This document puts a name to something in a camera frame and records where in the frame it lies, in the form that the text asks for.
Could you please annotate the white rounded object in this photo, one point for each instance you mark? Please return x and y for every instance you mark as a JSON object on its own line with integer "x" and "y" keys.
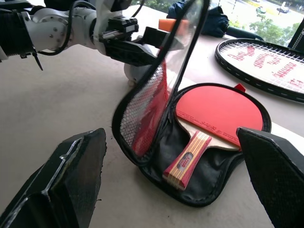
{"x": 134, "y": 74}

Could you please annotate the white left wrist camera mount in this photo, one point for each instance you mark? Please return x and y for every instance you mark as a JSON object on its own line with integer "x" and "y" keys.
{"x": 102, "y": 14}

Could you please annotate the green car outside window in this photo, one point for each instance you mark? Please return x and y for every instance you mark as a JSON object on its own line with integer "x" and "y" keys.
{"x": 260, "y": 10}

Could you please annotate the dark blue folded umbrella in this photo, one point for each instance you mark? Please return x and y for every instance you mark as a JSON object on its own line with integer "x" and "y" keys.
{"x": 216, "y": 21}

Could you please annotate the red table tennis paddle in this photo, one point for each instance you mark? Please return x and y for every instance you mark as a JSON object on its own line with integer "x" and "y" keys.
{"x": 218, "y": 107}

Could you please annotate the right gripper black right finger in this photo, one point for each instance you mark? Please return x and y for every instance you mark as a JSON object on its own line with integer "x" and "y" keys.
{"x": 278, "y": 171}

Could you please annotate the black zippered paddle case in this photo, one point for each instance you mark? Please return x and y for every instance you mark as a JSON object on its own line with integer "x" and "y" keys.
{"x": 209, "y": 171}

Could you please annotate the orange block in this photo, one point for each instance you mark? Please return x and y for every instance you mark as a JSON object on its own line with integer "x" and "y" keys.
{"x": 166, "y": 24}

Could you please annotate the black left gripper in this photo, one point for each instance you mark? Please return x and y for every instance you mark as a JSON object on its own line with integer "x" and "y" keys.
{"x": 122, "y": 25}

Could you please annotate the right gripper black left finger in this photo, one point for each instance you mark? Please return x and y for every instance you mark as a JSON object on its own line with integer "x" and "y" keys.
{"x": 59, "y": 185}

